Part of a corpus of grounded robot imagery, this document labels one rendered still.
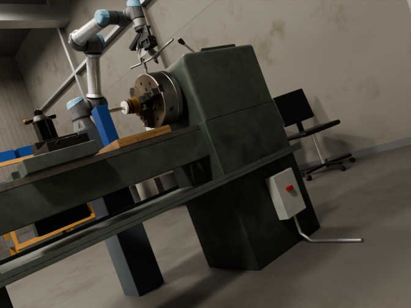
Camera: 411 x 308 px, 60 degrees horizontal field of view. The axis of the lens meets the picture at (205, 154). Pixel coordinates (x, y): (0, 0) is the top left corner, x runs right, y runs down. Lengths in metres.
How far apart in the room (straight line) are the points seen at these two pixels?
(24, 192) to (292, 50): 3.95
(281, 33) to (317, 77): 0.76
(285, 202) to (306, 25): 3.07
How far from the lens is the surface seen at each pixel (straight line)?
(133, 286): 2.44
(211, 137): 1.93
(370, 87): 4.52
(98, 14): 2.10
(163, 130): 1.83
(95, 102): 2.53
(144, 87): 2.06
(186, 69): 1.99
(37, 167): 1.54
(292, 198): 2.17
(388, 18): 4.43
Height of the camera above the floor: 0.71
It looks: level
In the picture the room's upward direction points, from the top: 20 degrees counter-clockwise
